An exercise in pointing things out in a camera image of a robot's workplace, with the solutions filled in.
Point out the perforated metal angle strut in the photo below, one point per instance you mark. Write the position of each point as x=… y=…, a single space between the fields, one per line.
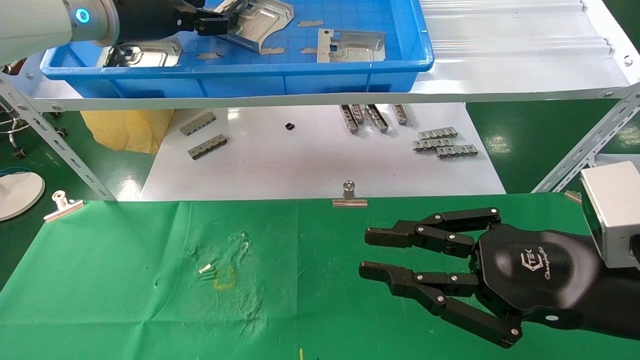
x=55 y=140
x=585 y=145

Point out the small metal clip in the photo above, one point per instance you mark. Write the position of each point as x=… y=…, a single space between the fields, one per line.
x=573 y=196

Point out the blue plastic tray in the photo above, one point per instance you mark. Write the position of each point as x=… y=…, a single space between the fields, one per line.
x=250 y=82

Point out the silver binder clip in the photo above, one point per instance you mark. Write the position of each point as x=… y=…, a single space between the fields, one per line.
x=62 y=207
x=349 y=202

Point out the grey tape strip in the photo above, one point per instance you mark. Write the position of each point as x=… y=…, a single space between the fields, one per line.
x=210 y=55
x=272 y=50
x=310 y=23
x=308 y=50

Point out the small white tape scrap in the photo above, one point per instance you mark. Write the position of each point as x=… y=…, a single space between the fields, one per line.
x=205 y=269

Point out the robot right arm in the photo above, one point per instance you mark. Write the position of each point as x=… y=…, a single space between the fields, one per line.
x=620 y=300

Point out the chrome chair base with casters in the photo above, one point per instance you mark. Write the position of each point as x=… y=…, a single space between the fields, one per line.
x=61 y=132

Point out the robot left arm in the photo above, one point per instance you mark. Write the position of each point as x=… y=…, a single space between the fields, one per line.
x=40 y=22

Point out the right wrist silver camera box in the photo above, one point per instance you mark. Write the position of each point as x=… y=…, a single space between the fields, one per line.
x=612 y=215

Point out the metal bracket with black clip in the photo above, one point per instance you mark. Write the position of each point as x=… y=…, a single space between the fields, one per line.
x=155 y=56

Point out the white corrugated shelf panel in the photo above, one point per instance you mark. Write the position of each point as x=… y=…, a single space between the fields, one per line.
x=500 y=65

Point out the grey toothed metal strip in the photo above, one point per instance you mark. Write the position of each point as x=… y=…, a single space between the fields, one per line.
x=208 y=147
x=438 y=133
x=431 y=145
x=457 y=151
x=358 y=113
x=198 y=123
x=401 y=114
x=376 y=118
x=349 y=120

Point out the green table cloth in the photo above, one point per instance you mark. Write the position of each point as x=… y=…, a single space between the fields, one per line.
x=150 y=300

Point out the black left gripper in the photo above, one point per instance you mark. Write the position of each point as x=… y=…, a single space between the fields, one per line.
x=150 y=20

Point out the flat notched sheet metal bracket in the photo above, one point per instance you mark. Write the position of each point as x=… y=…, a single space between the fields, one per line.
x=350 y=52

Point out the curved-edge sheet metal bracket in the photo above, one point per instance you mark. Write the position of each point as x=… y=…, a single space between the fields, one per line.
x=260 y=22

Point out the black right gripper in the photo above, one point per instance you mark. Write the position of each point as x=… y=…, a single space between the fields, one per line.
x=535 y=275

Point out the white round stand base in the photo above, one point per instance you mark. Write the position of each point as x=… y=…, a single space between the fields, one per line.
x=17 y=195

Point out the yellow mesh bag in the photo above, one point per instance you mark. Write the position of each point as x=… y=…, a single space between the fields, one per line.
x=125 y=130

